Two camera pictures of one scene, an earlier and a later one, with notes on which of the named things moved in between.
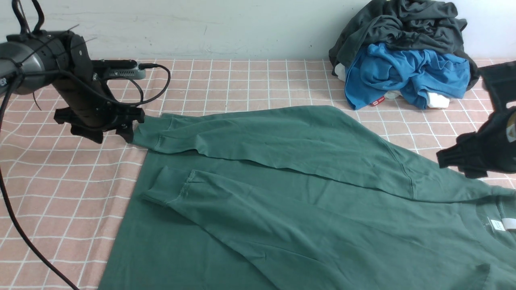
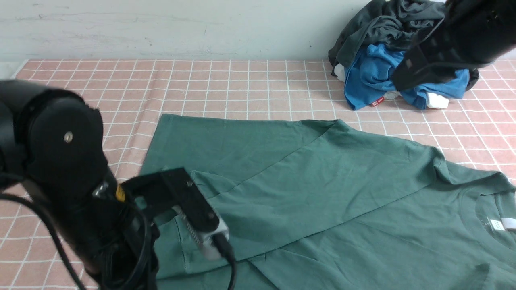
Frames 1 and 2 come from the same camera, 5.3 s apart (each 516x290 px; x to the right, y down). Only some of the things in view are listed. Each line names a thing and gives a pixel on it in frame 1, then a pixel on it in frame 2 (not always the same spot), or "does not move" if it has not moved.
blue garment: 414,74 does not move
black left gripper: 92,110 -> 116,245
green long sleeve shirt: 302,198 does not move
